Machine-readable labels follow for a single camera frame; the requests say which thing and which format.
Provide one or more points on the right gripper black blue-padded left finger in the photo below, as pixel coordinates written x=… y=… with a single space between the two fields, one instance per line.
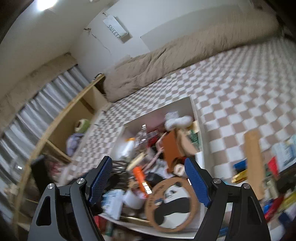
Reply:
x=64 y=213

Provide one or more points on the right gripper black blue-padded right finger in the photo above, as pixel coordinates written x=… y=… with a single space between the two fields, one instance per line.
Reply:
x=247 y=221

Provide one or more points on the cork panda coaster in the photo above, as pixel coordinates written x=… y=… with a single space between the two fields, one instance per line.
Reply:
x=172 y=205

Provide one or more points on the wooden bedside shelf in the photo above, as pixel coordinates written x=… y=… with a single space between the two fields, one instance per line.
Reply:
x=87 y=104

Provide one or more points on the wooden hanger piece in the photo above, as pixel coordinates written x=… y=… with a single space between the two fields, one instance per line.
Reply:
x=255 y=166

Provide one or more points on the blue white medicine sachet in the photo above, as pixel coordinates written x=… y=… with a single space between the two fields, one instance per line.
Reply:
x=284 y=153

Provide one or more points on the orange tube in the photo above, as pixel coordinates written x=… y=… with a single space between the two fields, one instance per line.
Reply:
x=143 y=185

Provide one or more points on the green tape roll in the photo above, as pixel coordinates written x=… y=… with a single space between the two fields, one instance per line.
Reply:
x=82 y=126

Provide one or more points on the beige fluffy blanket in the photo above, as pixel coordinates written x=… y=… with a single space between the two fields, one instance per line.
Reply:
x=230 y=31

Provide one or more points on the white sweet wall sign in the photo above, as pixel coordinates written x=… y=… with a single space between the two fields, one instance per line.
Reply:
x=116 y=28

